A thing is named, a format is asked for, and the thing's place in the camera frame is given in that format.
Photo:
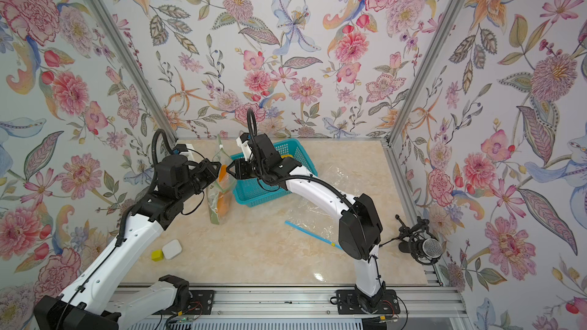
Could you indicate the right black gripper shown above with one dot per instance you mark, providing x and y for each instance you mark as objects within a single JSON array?
[{"x": 238, "y": 166}]

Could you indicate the clear blue-zipper bag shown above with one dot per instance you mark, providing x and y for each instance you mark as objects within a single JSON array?
[{"x": 311, "y": 219}]

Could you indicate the yellow green cube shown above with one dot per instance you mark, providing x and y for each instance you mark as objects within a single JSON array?
[{"x": 157, "y": 255}]

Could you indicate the teal plastic basket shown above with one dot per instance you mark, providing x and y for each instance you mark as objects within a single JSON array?
[{"x": 257, "y": 181}]

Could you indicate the black microphone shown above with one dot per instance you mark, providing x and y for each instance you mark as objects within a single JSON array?
[{"x": 418, "y": 242}]

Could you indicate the right corner aluminium post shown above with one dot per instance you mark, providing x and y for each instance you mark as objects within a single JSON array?
[{"x": 430, "y": 57}]

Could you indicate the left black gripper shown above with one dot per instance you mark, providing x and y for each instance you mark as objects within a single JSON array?
[{"x": 205, "y": 166}]

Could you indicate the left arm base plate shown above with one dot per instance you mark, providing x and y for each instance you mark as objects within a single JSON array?
[{"x": 197, "y": 302}]

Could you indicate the large orange mango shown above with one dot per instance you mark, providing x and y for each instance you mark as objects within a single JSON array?
[{"x": 225, "y": 193}]

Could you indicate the corner aluminium post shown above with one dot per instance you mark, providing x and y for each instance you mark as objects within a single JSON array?
[
  {"x": 106, "y": 21},
  {"x": 430, "y": 57}
]

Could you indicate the white square box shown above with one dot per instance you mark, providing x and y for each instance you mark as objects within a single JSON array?
[{"x": 172, "y": 249}]

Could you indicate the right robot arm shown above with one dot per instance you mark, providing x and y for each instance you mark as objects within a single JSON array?
[{"x": 360, "y": 227}]

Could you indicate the aluminium front rail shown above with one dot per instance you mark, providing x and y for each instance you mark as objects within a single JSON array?
[{"x": 408, "y": 307}]

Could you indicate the green printed zip-top bag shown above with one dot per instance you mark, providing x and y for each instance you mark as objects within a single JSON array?
[{"x": 212, "y": 191}]

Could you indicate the left corner aluminium post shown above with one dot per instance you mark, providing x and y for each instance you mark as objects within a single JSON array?
[{"x": 106, "y": 21}]

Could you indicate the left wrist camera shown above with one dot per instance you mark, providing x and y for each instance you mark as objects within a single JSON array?
[{"x": 182, "y": 149}]

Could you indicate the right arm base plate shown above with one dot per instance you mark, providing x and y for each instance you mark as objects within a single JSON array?
[{"x": 354, "y": 302}]

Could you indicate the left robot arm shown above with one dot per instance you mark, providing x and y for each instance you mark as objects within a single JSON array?
[{"x": 86, "y": 303}]

